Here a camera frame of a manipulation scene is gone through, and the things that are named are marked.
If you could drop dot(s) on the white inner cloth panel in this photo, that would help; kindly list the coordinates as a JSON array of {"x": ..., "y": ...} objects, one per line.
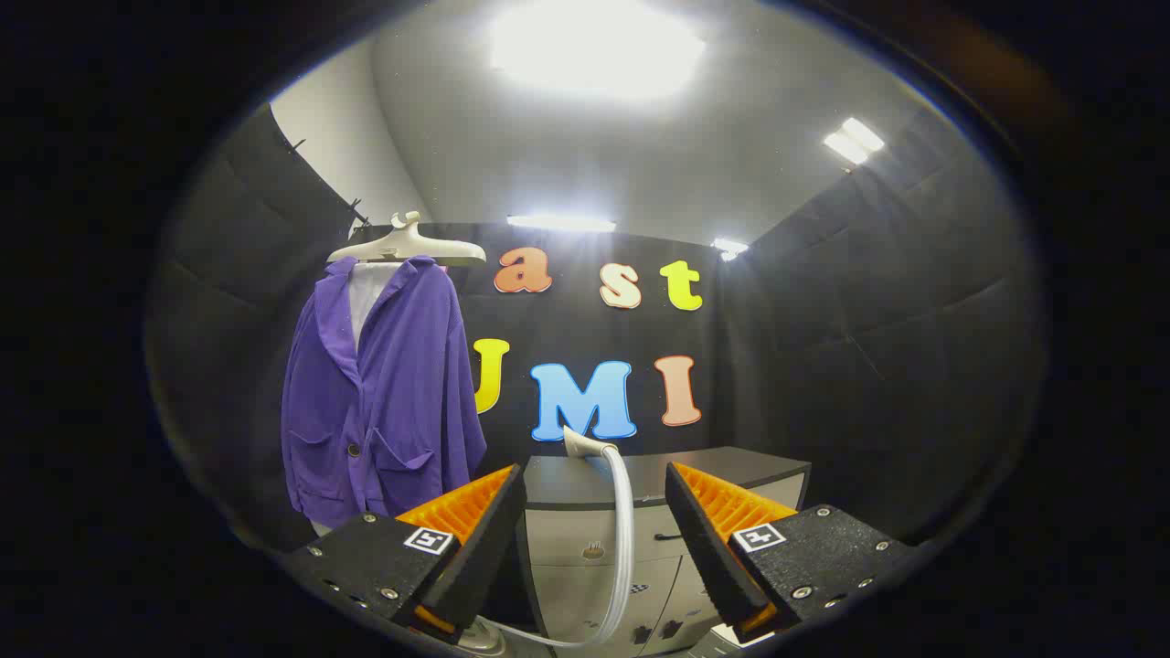
[{"x": 367, "y": 292}]

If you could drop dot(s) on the black backdrop cloth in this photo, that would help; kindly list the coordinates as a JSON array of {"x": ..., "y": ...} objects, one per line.
[{"x": 868, "y": 366}]

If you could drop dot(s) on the cream plastic clothes hanger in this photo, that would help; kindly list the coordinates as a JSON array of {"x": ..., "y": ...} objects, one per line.
[{"x": 407, "y": 242}]

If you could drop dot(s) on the long strip ceiling light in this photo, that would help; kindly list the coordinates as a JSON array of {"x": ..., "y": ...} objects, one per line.
[{"x": 560, "y": 223}]

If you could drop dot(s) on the small ceiling light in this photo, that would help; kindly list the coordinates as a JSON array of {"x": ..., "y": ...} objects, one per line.
[{"x": 729, "y": 247}]

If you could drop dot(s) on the large bright ceiling light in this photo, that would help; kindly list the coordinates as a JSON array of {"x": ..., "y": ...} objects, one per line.
[{"x": 594, "y": 46}]

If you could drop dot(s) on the rectangular ceiling light panel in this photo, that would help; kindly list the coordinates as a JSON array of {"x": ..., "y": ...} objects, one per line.
[{"x": 855, "y": 142}]

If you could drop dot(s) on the grey cabinet with dark top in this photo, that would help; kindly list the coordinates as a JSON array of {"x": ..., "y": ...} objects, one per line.
[{"x": 585, "y": 484}]

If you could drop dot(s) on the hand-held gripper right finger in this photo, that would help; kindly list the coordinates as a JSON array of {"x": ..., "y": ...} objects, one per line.
[{"x": 708, "y": 548}]

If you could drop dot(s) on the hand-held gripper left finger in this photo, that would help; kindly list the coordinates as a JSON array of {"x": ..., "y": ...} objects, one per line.
[{"x": 484, "y": 548}]

